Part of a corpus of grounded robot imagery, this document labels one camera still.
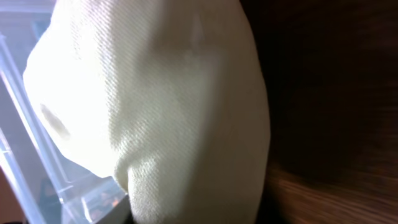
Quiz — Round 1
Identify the cream cloth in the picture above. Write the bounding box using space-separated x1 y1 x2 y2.
23 0 271 223

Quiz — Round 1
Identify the clear plastic storage bin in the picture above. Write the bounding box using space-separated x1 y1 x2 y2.
1 0 131 224

